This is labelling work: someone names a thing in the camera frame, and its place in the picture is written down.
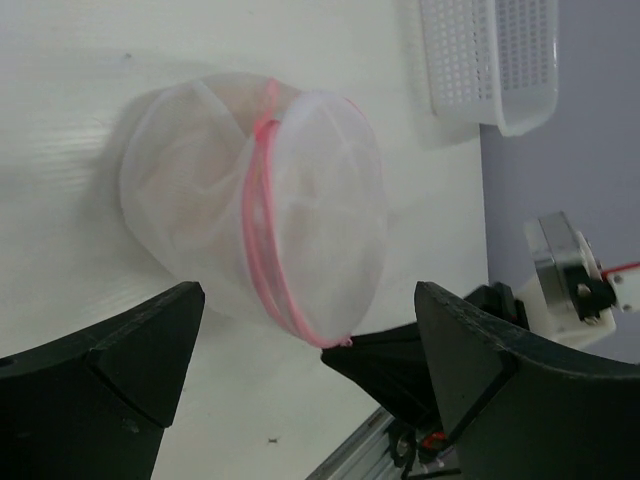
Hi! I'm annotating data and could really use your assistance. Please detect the white mesh laundry bag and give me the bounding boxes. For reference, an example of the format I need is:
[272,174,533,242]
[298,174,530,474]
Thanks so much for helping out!
[119,73,387,348]

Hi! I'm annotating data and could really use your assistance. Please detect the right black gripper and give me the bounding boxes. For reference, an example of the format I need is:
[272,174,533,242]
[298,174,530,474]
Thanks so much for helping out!
[321,282,530,428]

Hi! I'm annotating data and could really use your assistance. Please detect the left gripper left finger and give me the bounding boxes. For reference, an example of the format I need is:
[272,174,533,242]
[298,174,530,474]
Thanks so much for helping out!
[1,282,205,479]

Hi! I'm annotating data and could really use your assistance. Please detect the aluminium mounting rail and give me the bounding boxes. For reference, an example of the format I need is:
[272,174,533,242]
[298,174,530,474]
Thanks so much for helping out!
[304,404,461,480]

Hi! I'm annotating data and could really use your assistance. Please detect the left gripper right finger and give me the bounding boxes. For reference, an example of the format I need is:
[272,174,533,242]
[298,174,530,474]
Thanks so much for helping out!
[414,282,639,479]

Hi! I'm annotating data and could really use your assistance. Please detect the white plastic basket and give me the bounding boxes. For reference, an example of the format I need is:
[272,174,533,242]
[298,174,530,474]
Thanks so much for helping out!
[420,0,559,137]

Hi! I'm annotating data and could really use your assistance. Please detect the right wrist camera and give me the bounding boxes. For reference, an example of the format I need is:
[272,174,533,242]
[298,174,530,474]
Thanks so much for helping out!
[515,212,639,350]

